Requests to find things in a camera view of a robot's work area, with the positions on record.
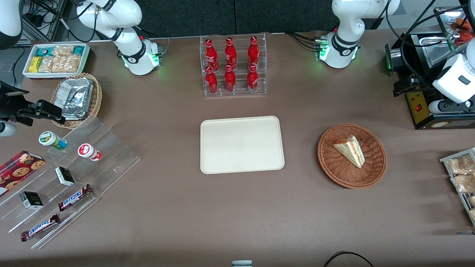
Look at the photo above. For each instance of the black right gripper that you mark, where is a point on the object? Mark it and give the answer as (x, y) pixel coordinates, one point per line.
(10, 105)

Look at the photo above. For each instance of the triangle sandwich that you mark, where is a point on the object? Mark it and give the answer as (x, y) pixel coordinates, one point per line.
(350, 150)

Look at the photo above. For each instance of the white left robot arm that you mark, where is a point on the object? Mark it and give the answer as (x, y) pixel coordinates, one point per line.
(345, 22)

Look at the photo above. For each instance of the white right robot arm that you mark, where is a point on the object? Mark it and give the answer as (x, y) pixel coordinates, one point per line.
(126, 40)

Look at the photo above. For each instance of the oval tan wicker basket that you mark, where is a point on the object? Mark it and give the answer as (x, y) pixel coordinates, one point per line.
(95, 100)

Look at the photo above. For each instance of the round brown wicker basket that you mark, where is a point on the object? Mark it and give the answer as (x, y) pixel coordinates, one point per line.
(345, 174)

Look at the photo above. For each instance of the cream plastic tray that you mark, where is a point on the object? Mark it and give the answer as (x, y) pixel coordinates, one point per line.
(241, 144)

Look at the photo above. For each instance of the black food warmer appliance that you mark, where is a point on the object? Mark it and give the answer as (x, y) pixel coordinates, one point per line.
(423, 111)

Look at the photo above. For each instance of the green lid white cup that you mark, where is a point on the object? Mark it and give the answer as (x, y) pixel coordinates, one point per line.
(50, 139)

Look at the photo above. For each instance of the silver foil packet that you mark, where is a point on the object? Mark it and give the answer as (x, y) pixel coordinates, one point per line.
(76, 89)
(76, 109)

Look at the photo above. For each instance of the yellow snack pack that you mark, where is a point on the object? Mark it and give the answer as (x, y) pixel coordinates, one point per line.
(35, 64)

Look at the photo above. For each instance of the clear cracker bag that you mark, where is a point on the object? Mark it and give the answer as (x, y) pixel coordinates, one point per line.
(46, 64)
(73, 63)
(59, 64)
(63, 50)

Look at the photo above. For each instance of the red cookie box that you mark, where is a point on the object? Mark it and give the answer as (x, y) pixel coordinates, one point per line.
(18, 170)

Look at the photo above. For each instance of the red lid white cup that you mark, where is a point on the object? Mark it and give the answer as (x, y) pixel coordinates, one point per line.
(87, 151)

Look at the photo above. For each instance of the teal snack pack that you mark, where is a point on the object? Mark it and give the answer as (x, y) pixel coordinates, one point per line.
(78, 50)
(43, 51)

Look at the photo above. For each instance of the small black box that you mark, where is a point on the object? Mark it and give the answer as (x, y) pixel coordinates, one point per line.
(31, 200)
(65, 176)

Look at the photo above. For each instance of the white snack bin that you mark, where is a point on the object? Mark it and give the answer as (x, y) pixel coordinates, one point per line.
(86, 55)

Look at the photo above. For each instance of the clear acrylic stepped stand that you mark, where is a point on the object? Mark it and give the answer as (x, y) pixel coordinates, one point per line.
(111, 159)

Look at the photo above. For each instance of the Snickers chocolate bar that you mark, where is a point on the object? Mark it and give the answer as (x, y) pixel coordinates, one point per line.
(40, 227)
(74, 197)

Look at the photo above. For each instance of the clear nut snack bag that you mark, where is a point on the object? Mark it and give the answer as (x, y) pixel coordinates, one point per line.
(472, 215)
(462, 164)
(464, 183)
(472, 201)

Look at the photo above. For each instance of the red cola bottle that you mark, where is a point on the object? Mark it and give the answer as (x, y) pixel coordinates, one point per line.
(230, 81)
(211, 82)
(252, 80)
(230, 55)
(212, 55)
(253, 52)

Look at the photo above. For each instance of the clear acrylic bottle rack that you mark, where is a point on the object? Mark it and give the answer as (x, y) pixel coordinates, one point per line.
(239, 94)

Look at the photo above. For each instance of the small grey white object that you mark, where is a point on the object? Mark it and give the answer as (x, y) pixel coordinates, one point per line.
(242, 264)

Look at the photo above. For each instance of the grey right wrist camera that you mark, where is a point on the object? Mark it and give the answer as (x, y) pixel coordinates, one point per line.
(7, 129)

